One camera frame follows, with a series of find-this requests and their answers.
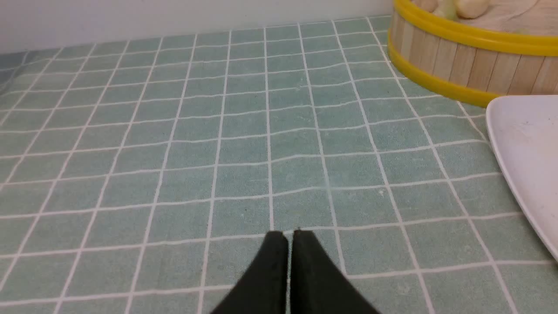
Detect bamboo steamer basket yellow rims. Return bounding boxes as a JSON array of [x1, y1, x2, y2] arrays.
[[388, 0, 558, 107]]

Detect pink dumpling steamer left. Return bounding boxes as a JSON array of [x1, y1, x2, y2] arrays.
[[413, 0, 439, 13]]

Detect green checkered tablecloth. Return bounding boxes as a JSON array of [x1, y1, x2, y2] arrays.
[[0, 17, 557, 314]]

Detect pale dumpling in steamer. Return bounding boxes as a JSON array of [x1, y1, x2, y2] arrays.
[[454, 0, 490, 19]]

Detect green dumpling in steamer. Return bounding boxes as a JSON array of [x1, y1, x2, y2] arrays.
[[433, 0, 458, 20]]

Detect white square plate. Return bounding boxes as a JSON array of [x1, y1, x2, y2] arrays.
[[486, 95, 558, 259]]

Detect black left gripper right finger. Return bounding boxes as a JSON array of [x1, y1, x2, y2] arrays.
[[290, 230, 378, 314]]

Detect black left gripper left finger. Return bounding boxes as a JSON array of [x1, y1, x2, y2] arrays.
[[212, 231, 289, 314]]

